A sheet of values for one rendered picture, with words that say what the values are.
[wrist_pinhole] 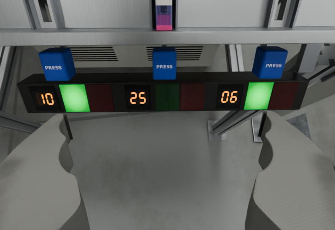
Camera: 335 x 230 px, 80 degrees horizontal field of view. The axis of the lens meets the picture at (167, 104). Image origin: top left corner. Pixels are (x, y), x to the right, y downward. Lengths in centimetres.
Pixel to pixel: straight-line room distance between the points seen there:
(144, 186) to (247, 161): 44
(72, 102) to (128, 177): 67
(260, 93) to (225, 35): 10
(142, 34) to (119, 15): 3
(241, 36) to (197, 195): 77
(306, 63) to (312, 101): 51
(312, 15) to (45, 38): 25
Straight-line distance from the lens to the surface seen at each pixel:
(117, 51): 83
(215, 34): 19
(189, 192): 90
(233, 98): 26
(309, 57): 31
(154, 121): 91
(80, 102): 26
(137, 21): 21
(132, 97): 24
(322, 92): 78
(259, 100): 27
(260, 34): 21
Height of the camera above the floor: 88
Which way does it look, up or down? 73 degrees down
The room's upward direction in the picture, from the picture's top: 2 degrees clockwise
